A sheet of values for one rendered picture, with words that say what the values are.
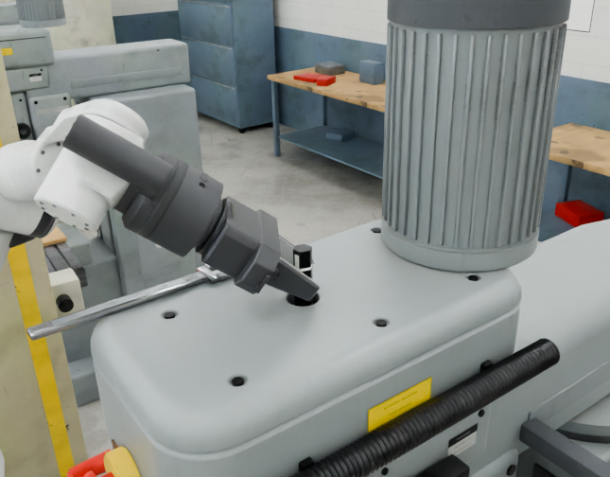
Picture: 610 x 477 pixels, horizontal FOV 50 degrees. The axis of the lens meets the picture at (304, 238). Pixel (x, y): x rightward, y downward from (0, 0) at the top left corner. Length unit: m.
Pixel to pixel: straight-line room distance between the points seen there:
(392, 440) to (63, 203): 0.39
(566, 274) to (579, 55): 4.42
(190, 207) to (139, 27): 9.72
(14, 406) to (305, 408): 2.20
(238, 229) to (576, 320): 0.55
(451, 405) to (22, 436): 2.28
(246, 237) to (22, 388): 2.13
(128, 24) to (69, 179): 9.64
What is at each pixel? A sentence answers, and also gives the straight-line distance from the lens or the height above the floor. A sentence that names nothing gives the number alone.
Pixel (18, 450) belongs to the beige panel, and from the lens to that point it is 2.88.
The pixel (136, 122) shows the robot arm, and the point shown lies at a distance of 0.68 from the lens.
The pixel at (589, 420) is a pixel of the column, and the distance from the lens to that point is 1.16.
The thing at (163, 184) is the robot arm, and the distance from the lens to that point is 0.63.
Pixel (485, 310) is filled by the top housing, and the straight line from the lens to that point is 0.77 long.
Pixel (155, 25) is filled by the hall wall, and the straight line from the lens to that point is 10.44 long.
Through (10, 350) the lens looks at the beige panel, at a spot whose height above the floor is 0.91.
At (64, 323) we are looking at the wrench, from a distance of 0.74.
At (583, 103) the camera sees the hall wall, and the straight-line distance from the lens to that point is 5.48.
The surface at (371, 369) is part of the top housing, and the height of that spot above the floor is 1.87.
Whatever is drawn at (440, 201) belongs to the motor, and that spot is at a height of 1.98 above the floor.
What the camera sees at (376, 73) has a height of 0.99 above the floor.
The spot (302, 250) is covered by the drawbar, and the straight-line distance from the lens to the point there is 0.71.
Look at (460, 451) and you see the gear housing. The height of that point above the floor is 1.67.
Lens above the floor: 2.26
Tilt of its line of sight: 25 degrees down
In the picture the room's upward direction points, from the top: 2 degrees counter-clockwise
